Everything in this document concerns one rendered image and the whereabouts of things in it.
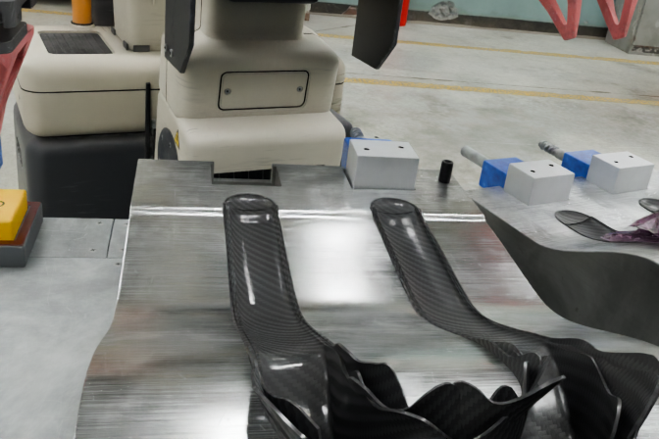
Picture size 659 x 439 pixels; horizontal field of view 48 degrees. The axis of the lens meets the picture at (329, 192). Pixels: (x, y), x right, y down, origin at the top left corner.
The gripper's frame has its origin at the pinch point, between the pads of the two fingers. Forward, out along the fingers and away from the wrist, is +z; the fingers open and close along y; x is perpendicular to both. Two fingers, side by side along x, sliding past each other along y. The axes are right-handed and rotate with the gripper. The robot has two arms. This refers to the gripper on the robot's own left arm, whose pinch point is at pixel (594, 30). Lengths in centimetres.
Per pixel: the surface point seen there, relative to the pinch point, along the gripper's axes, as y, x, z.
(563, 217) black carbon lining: -9.8, -3.4, 17.6
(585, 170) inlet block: -0.9, 2.1, 13.8
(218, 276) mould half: -44.6, -10.1, 17.0
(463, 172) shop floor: 130, 195, 16
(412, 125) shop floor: 140, 245, -9
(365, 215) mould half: -31.9, -6.4, 14.8
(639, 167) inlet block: 1.6, -2.4, 14.0
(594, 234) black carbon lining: -9.1, -6.1, 19.2
